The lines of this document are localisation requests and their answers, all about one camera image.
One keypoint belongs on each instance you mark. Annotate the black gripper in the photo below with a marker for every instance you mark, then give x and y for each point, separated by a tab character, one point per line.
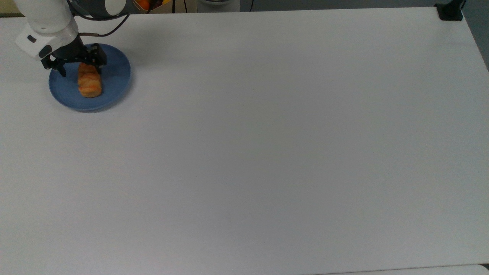
74	51

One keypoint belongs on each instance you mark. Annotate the orange braided bread loaf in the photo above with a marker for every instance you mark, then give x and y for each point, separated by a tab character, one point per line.
89	82

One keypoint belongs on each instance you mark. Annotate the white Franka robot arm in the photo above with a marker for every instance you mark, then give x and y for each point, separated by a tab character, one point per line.
46	15

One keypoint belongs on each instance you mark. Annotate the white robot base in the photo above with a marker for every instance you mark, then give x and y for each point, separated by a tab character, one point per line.
217	5

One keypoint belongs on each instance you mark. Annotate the blue round plate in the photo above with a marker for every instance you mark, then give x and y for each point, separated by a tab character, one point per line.
114	76

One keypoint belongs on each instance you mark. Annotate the beige table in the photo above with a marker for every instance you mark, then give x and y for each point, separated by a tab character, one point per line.
9	14

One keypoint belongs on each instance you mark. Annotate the orange fruit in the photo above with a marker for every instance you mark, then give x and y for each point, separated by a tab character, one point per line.
143	4

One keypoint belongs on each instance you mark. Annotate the black corner clamp stand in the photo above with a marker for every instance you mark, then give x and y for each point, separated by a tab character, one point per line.
450	13

